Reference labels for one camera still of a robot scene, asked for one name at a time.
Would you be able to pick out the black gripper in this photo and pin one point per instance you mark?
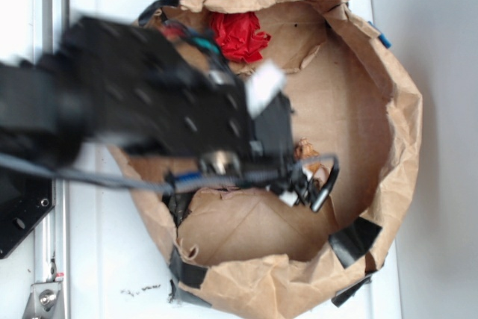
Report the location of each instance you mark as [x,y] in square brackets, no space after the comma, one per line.
[143,96]

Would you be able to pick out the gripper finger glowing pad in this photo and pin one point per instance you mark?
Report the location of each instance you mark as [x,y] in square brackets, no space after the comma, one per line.
[294,188]

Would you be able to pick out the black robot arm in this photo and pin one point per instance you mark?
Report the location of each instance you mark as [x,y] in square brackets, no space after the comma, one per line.
[44,116]

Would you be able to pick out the orange plastic seashell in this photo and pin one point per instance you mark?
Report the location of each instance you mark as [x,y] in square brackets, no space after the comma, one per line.
[303,150]

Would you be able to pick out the brown paper bag basin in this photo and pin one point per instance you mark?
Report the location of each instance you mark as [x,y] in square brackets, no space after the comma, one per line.
[247,253]

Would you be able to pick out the red crumpled tissue paper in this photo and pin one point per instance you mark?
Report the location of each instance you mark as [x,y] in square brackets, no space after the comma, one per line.
[239,36]

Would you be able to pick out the white plastic board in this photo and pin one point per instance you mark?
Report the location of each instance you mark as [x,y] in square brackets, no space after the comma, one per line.
[115,269]

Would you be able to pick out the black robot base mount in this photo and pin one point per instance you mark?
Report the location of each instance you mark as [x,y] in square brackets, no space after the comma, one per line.
[25,201]

